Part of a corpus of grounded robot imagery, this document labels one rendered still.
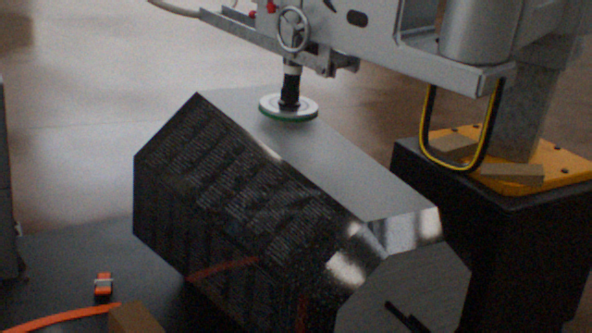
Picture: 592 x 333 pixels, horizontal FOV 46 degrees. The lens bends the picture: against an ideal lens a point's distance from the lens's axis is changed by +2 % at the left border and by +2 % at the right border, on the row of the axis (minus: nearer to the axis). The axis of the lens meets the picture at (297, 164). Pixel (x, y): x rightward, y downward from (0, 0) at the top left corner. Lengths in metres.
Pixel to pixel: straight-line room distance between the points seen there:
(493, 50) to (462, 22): 0.11
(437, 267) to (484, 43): 0.64
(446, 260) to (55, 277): 1.68
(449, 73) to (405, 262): 0.53
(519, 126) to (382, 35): 0.77
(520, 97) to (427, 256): 0.83
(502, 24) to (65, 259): 2.09
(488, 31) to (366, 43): 0.38
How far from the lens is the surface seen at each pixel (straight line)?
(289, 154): 2.21
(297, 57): 2.32
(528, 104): 2.58
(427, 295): 2.08
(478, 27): 1.88
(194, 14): 2.66
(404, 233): 1.93
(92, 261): 3.15
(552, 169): 2.67
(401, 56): 2.00
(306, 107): 2.46
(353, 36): 2.10
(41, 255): 3.21
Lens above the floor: 1.77
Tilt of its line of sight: 25 degrees down
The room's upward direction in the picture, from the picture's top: 7 degrees clockwise
